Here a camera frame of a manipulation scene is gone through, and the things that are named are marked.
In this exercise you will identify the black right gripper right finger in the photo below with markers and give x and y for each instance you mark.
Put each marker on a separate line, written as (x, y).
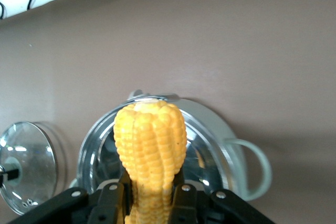
(210, 211)

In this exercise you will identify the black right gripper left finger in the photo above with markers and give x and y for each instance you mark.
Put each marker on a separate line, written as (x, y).
(78, 208)

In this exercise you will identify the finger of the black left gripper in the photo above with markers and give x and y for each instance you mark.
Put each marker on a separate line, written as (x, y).
(13, 175)

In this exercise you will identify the round glass pot lid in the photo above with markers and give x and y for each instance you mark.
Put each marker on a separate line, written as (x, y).
(34, 161)

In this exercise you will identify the yellow corn cob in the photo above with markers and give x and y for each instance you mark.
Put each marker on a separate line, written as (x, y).
(151, 142)

